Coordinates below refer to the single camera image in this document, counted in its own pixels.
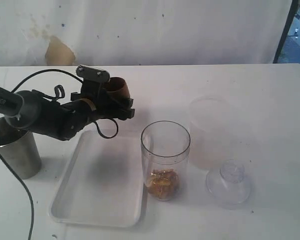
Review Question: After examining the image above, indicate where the dark metal frame post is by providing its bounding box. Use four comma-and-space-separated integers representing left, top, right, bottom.
273, 0, 299, 64

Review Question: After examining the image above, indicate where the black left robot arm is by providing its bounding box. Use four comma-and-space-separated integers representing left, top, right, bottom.
0, 79, 134, 141

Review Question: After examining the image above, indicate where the brown wooden cup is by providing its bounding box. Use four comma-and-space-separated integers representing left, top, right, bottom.
104, 76, 130, 100

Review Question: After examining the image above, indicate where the stainless steel cup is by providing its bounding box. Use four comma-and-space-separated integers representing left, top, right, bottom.
0, 117, 42, 180

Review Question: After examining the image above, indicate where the clear plastic shaker body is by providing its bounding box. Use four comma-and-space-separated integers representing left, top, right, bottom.
141, 120, 191, 201

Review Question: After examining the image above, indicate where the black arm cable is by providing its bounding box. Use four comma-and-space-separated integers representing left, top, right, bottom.
0, 68, 119, 240

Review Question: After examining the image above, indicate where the clear plastic shaker lid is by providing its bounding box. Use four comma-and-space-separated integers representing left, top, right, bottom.
206, 159, 252, 209

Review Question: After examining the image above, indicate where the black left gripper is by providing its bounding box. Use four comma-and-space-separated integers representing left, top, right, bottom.
70, 82, 135, 120

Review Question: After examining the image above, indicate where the translucent white plastic cup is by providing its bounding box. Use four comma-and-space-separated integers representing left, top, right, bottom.
188, 95, 237, 170

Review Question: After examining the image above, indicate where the white rectangular plastic tray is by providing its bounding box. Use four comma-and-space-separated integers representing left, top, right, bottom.
48, 130, 143, 228

